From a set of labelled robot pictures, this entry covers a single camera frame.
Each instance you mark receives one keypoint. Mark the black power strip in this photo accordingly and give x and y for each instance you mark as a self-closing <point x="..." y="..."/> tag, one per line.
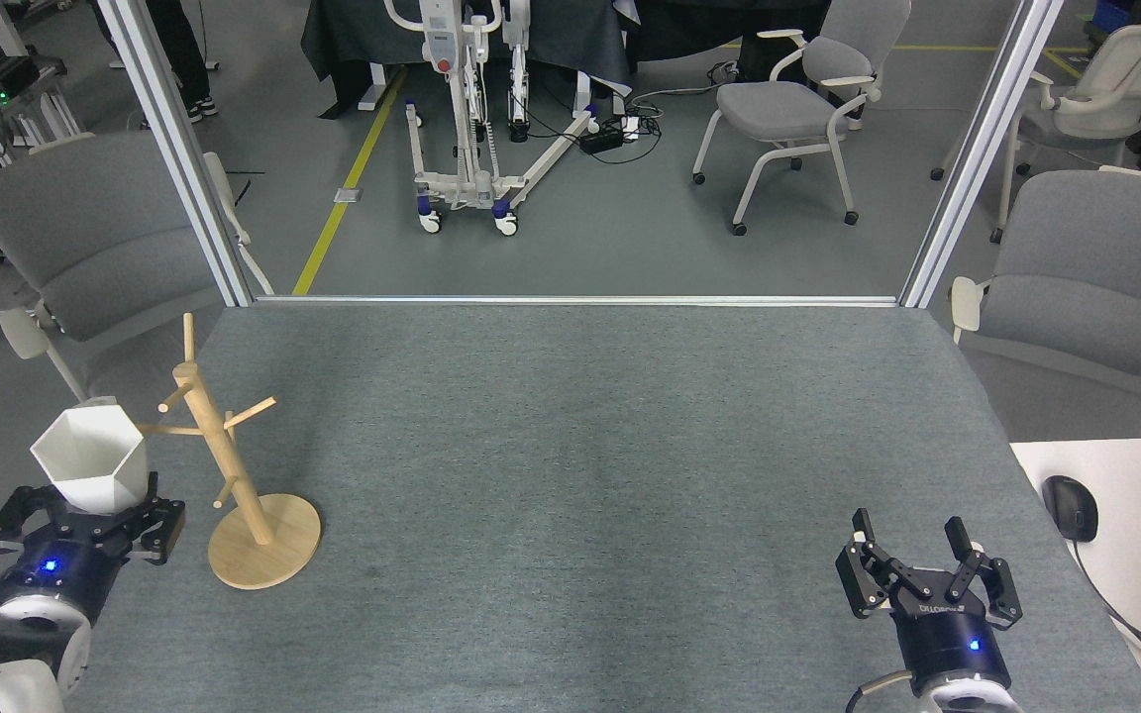
<point x="602" y="139"/>

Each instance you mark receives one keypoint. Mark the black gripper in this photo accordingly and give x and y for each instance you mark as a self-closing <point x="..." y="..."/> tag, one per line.
<point x="947" y="634"/>
<point x="60" y="564"/>

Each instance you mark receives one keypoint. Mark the silver frame post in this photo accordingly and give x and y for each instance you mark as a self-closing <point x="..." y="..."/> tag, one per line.
<point x="977" y="149"/>
<point x="179" y="149"/>

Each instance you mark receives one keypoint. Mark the black computer mouse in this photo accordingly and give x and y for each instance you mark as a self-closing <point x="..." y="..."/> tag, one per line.
<point x="1069" y="505"/>

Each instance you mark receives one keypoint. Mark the grey chair with cream frame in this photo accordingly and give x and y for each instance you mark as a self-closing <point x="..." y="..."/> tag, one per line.
<point x="778" y="109"/>
<point x="1095" y="267"/>
<point x="105" y="248"/>

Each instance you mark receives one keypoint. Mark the dark table cloth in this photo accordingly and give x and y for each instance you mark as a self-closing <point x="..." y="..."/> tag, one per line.
<point x="353" y="40"/>

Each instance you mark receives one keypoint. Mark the cream mesh-back chair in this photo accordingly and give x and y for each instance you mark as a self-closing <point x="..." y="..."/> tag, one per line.
<point x="1115" y="79"/>

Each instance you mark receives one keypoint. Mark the wooden cup rack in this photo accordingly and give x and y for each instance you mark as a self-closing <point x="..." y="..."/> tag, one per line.
<point x="263" y="560"/>

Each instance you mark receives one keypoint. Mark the person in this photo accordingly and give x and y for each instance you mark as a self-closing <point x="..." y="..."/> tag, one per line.
<point x="182" y="50"/>

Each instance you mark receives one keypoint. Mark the silver table edge rail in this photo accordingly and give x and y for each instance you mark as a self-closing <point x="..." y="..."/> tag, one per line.
<point x="580" y="300"/>

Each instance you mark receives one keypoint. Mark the white hexagonal cup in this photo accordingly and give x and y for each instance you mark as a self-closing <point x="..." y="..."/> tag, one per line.
<point x="85" y="456"/>

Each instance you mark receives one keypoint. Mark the white wheeled stand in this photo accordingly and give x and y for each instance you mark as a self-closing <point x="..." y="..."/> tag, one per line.
<point x="444" y="40"/>

